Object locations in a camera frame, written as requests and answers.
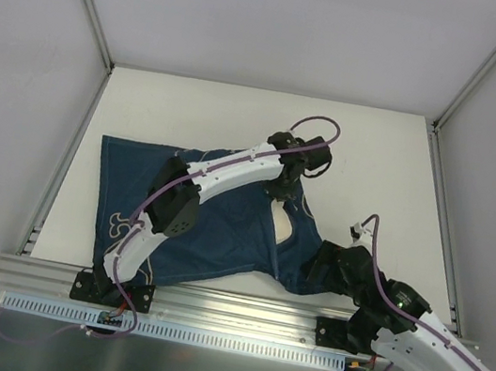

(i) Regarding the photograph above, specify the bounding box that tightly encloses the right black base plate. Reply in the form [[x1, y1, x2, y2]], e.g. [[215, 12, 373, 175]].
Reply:
[[315, 317, 378, 356]]

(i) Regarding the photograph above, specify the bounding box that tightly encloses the blue whale pillowcase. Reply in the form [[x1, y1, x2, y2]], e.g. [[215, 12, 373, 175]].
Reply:
[[93, 136, 324, 295]]

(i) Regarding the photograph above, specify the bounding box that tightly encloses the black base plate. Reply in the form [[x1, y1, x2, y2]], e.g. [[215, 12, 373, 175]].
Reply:
[[69, 269, 156, 314], [315, 317, 378, 356]]

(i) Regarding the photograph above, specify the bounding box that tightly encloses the cream white pillow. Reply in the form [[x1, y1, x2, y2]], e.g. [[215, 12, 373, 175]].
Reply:
[[271, 199, 293, 245]]

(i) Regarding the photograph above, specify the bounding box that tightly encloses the white slotted cable duct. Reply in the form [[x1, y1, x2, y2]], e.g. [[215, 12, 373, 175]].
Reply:
[[0, 292, 346, 371]]

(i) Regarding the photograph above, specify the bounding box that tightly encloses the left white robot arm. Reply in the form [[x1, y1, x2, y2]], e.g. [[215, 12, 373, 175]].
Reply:
[[91, 132, 333, 305]]

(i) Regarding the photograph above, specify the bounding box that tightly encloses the aluminium mounting rail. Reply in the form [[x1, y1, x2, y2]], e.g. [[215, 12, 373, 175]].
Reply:
[[0, 253, 354, 346]]

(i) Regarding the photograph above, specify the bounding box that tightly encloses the right aluminium frame post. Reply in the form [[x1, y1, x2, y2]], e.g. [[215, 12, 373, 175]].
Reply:
[[431, 45, 496, 132]]

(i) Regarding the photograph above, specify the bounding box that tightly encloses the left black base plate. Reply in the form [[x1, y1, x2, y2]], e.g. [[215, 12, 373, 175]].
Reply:
[[69, 269, 156, 314]]

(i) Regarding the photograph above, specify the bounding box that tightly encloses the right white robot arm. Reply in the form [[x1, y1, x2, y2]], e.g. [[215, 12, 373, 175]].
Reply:
[[302, 224, 490, 371]]

